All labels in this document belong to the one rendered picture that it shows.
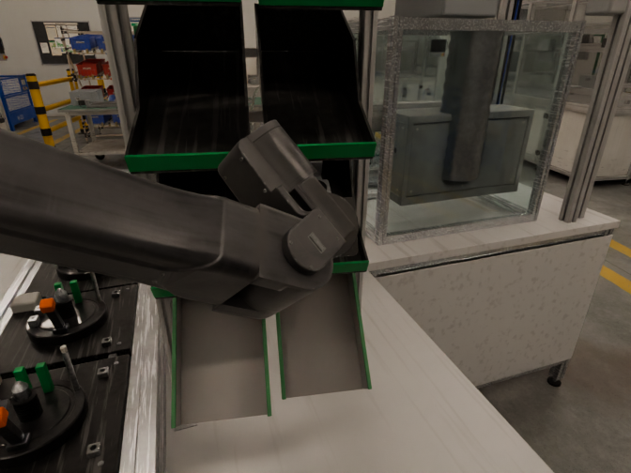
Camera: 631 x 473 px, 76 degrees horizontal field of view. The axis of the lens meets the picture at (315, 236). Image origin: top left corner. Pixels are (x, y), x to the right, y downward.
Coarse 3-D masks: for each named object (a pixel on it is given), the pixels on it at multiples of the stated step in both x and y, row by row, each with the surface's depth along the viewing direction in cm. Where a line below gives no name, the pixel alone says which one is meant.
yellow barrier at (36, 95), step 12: (72, 72) 736; (36, 84) 597; (48, 84) 643; (72, 84) 742; (36, 96) 601; (36, 108) 607; (48, 108) 633; (72, 120) 722; (84, 120) 771; (108, 120) 919; (48, 132) 625; (84, 132) 777; (48, 144) 630
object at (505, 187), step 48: (384, 48) 119; (432, 48) 118; (528, 48) 128; (432, 96) 124; (528, 96) 135; (432, 144) 131; (528, 144) 143; (432, 192) 138; (480, 192) 145; (528, 192) 153
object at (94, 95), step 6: (78, 90) 539; (84, 90) 542; (90, 90) 543; (96, 90) 522; (72, 96) 509; (78, 96) 537; (84, 96) 544; (90, 96) 513; (96, 96) 522; (102, 96) 548; (72, 102) 511
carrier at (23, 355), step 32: (96, 288) 83; (128, 288) 93; (32, 320) 76; (64, 320) 79; (96, 320) 79; (128, 320) 82; (0, 352) 73; (32, 352) 73; (96, 352) 73; (128, 352) 75
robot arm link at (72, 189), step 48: (0, 144) 20; (0, 192) 19; (48, 192) 20; (96, 192) 22; (144, 192) 24; (192, 192) 26; (0, 240) 20; (48, 240) 21; (96, 240) 21; (144, 240) 22; (192, 240) 24; (240, 240) 26; (192, 288) 26; (240, 288) 27; (288, 288) 27
